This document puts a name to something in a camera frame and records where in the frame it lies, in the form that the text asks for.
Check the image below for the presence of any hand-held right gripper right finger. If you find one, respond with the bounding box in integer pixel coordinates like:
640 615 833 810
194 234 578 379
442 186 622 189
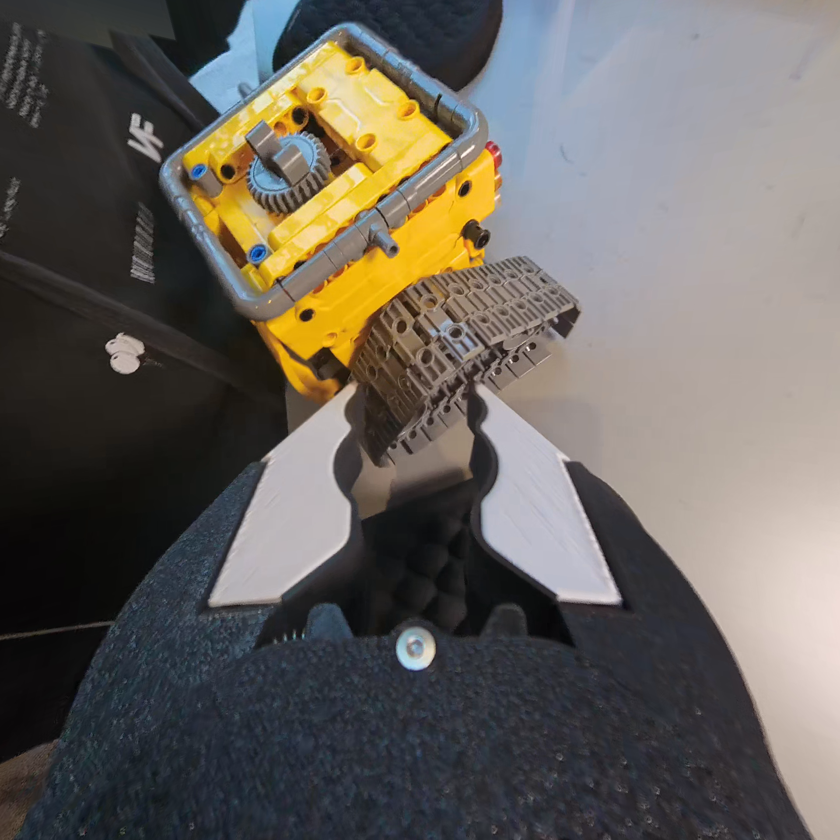
470 385 624 607

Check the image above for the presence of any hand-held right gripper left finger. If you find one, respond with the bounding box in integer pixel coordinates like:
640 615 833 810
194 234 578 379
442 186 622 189
208 388 371 609

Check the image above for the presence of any grey toy track chain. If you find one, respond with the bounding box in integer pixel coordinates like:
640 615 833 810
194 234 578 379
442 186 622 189
348 256 581 468

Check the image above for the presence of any yellow toy brick bulldozer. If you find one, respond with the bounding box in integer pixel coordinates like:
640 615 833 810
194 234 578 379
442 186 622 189
158 23 506 403

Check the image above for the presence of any black quilted wrist rest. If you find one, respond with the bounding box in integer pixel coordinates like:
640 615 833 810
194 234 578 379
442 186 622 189
272 0 505 93

